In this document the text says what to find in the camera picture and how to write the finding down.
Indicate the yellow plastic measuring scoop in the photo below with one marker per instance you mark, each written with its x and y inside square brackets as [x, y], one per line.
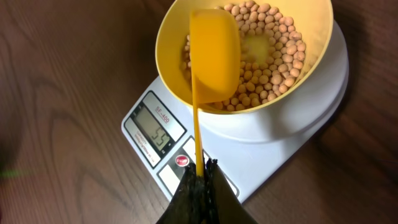
[215, 57]

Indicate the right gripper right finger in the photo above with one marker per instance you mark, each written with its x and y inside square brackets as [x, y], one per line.
[222, 205]

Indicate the soybeans in bowl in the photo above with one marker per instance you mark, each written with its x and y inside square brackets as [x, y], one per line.
[273, 52]

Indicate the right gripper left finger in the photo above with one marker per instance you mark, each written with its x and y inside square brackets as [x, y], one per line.
[186, 206]

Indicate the white digital kitchen scale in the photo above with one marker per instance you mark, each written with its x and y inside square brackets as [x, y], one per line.
[249, 147]

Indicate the pale yellow plastic bowl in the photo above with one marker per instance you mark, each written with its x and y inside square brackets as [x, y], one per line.
[314, 19]

